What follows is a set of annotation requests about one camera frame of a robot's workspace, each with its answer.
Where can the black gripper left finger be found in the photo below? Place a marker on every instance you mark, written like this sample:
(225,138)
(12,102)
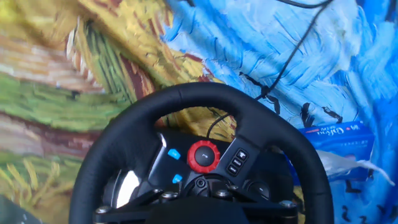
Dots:
(130,210)

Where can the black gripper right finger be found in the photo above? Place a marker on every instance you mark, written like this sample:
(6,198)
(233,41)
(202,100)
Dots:
(267,211)

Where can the black steering wheel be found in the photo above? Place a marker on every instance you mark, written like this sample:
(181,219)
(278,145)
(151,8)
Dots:
(217,96)

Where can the blue tissue pack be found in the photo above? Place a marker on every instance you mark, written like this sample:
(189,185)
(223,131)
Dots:
(345,140)

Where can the painted wheatfield cloth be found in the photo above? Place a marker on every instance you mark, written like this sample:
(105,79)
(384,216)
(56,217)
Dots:
(62,93)

